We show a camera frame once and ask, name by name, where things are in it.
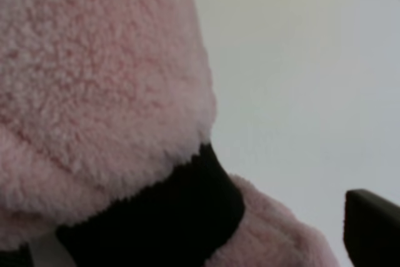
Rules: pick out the pink towel black band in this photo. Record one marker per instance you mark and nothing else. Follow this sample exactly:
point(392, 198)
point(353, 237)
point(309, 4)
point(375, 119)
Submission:
point(107, 108)

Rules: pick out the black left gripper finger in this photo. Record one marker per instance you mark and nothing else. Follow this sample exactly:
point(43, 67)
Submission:
point(371, 229)

